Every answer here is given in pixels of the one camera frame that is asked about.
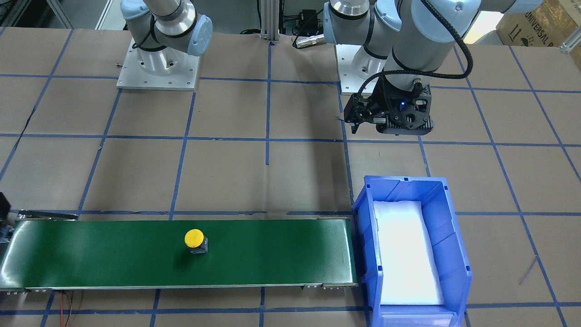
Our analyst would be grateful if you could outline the white foam sheet bin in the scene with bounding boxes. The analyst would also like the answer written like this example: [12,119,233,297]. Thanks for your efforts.
[374,201,444,306]

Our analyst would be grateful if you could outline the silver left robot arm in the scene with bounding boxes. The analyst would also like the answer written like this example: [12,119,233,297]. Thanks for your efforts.
[323,0,541,136]

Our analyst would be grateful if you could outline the green conveyor belt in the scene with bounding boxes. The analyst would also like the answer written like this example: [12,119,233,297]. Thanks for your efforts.
[1,218,358,292]

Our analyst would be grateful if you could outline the blue plastic bin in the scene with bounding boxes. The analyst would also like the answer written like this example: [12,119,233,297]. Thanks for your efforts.
[354,175,473,327]

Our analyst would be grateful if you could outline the yellow mushroom push button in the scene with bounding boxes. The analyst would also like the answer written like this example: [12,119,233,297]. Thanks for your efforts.
[184,228,209,254]

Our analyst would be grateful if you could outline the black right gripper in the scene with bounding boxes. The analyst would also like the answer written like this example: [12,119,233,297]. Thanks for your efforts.
[0,192,12,241]

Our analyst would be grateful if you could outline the aluminium frame post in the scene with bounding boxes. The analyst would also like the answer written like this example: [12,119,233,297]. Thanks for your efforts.
[258,0,282,43]

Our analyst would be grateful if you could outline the cardboard box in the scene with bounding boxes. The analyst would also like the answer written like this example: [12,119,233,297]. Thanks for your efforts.
[496,0,581,46]

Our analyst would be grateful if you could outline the red black conveyor wires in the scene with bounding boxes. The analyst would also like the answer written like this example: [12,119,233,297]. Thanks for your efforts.
[59,290,84,327]

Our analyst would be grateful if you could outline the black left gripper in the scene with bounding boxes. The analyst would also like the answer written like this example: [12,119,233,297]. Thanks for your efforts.
[343,77,434,136]

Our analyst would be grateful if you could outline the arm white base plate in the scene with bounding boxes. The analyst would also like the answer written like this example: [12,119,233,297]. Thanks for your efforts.
[335,44,386,95]
[116,39,200,91]

